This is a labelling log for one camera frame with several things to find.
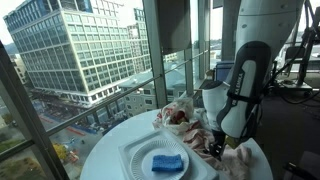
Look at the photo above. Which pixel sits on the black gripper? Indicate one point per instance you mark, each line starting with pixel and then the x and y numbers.
pixel 219 138

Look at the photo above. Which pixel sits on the pink stained white cloth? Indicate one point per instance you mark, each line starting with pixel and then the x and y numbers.
pixel 198 141

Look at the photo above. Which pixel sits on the white and red cloth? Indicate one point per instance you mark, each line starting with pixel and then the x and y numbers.
pixel 233 163

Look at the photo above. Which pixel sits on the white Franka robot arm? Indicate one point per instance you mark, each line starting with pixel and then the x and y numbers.
pixel 266 20

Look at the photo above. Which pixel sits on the blue sponge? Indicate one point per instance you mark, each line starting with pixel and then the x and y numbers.
pixel 167 163

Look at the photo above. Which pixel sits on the red round fruit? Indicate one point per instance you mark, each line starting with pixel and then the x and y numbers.
pixel 179 116

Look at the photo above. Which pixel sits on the wooden chair grey cushion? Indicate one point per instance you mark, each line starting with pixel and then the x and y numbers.
pixel 198 98

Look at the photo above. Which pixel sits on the red printed plastic bag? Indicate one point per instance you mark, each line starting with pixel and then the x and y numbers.
pixel 181 106

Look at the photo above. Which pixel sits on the white paper plate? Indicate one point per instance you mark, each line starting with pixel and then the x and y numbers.
pixel 141 160

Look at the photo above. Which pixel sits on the dark computer monitor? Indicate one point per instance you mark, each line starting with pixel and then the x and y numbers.
pixel 222 71

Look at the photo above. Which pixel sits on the white square tray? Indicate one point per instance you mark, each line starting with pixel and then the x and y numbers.
pixel 133 146

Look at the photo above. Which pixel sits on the black equipment piece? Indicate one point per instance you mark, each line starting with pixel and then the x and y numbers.
pixel 303 168

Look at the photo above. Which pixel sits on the black tripod stand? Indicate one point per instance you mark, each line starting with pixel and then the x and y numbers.
pixel 305 66

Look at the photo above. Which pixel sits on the metal window handrail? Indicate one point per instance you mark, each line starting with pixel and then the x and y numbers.
pixel 100 101

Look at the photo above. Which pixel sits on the grey office chair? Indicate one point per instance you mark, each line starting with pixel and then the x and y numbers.
pixel 296 53

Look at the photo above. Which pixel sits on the dark roller window shade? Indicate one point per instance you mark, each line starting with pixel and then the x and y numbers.
pixel 174 23

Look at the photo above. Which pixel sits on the yellow wrist mount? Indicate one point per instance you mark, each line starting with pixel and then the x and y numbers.
pixel 233 142

